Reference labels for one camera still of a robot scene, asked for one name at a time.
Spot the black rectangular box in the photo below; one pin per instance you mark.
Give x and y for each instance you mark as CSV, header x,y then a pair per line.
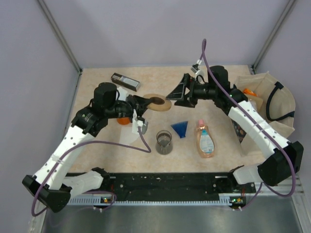
x,y
125,81

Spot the blue cone dripper lower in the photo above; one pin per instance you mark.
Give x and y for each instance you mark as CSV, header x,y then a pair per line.
x,y
180,128

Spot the orange glass carafe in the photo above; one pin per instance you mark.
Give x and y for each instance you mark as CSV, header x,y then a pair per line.
x,y
123,121

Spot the glass flask carafe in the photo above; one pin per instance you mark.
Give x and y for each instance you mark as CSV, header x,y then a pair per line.
x,y
164,143

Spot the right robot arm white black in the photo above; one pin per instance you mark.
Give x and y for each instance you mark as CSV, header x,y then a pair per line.
x,y
282,157

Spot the grey cable duct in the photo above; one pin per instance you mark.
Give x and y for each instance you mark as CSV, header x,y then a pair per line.
x,y
103,200

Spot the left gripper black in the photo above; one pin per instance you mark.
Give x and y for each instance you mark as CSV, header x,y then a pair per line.
x,y
140,108

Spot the beige tote bag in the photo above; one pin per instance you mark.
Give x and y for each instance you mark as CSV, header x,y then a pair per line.
x,y
278,106

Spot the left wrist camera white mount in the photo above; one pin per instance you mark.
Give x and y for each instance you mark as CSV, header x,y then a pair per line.
x,y
139,123

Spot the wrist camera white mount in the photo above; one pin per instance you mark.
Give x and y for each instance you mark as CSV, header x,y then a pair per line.
x,y
196,68
139,123

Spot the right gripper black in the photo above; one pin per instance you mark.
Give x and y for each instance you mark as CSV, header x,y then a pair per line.
x,y
179,93

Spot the right aluminium frame post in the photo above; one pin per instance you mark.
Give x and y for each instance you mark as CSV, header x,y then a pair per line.
x,y
290,5

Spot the orange capped bottle in bag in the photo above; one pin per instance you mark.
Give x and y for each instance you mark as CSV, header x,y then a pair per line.
x,y
249,92

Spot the left aluminium frame post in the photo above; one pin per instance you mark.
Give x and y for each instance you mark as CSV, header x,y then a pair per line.
x,y
59,35

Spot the white paper coffee filter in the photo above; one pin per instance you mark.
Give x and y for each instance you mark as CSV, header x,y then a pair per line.
x,y
123,93

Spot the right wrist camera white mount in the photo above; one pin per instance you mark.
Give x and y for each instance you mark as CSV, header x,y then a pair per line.
x,y
196,68

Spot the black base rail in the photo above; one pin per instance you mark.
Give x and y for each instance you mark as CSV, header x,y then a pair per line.
x,y
172,186

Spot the aluminium frame post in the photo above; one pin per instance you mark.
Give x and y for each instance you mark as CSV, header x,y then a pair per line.
x,y
290,5
59,35

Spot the orange soap bottle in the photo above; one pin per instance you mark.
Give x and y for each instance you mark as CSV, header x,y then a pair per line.
x,y
204,141

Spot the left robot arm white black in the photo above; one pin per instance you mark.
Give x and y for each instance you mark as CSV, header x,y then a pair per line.
x,y
50,185

